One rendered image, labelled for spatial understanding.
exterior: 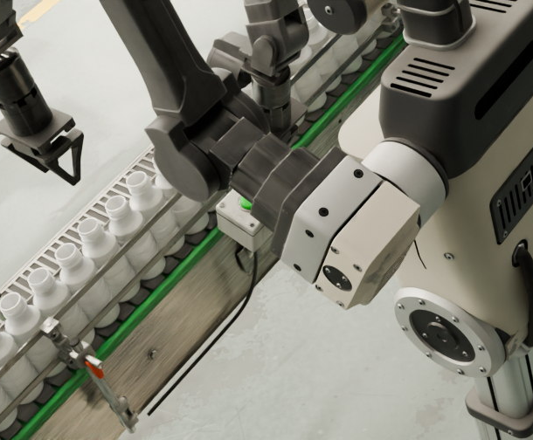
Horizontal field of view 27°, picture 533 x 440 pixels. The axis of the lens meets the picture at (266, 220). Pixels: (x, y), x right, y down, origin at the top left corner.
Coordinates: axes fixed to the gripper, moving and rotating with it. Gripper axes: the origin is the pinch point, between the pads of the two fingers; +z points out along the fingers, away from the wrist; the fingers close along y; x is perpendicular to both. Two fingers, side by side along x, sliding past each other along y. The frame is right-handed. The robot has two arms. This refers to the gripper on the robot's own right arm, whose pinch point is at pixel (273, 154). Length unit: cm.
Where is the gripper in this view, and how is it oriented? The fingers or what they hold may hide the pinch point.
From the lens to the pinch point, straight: 174.2
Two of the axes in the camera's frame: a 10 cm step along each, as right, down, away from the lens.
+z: 0.2, 5.5, 8.3
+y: -6.3, 6.6, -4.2
